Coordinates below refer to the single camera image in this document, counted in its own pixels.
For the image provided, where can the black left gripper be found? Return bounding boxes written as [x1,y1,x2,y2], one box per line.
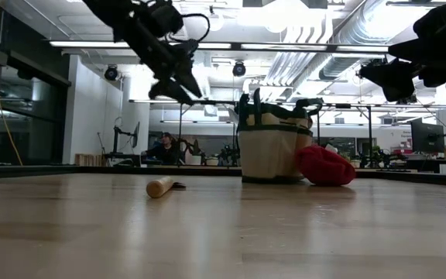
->
[124,22,204,106]

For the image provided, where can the grey trowel wooden handle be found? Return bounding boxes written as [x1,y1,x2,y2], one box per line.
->
[146,176,187,199]

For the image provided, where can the cream green gardening bag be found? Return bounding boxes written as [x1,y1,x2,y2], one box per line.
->
[235,88,324,184]

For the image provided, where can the red gardening glove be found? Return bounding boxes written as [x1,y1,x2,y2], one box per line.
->
[294,143,357,187]

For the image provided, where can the person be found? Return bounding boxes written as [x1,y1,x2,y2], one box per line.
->
[142,131,184,166]

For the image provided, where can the monitor on black stand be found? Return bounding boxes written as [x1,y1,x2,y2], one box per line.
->
[112,121,142,156]

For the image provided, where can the black desk monitor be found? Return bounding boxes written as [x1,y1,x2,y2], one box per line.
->
[410,118,446,154]

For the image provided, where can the small background potted plants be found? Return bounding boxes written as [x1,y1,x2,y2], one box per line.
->
[356,145,408,170]

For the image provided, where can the black background desk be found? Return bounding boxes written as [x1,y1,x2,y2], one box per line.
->
[377,153,446,174]

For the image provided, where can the long ceiling light strip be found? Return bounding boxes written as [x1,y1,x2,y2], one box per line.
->
[48,40,390,53]

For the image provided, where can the wooden crate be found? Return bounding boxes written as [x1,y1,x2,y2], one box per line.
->
[74,153,106,167]

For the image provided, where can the silver ventilation duct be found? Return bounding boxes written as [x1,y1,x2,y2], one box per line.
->
[265,0,406,102]

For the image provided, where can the black metal rack frame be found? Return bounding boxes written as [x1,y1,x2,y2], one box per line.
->
[129,98,375,168]

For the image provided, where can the yellow hanging cable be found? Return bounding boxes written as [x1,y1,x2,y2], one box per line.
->
[0,0,25,167]

